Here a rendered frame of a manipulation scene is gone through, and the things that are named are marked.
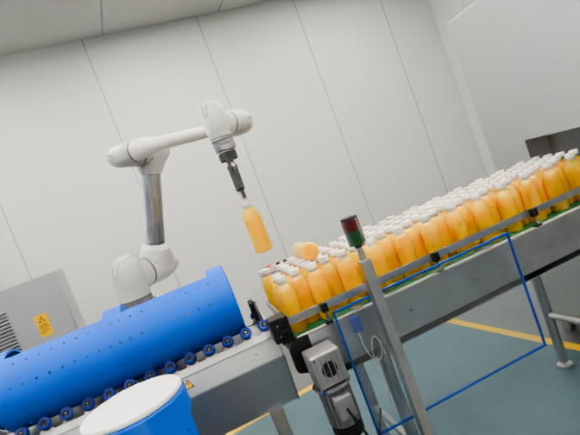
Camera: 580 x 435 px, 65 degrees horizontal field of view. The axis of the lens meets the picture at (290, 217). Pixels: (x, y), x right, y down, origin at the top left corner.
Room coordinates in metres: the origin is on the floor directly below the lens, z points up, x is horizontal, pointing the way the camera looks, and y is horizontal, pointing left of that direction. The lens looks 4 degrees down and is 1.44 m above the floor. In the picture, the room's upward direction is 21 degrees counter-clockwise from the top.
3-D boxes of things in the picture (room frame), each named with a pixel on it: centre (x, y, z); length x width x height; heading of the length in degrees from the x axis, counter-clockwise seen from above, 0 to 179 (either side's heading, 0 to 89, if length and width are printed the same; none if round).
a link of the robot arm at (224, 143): (1.87, 0.15, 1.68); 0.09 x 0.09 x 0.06
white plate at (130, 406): (1.21, 0.58, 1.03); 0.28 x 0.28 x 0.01
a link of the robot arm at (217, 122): (1.88, 0.14, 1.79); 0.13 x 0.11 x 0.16; 149
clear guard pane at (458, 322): (1.71, -0.41, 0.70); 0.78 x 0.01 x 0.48; 103
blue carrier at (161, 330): (1.71, 0.75, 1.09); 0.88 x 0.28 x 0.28; 103
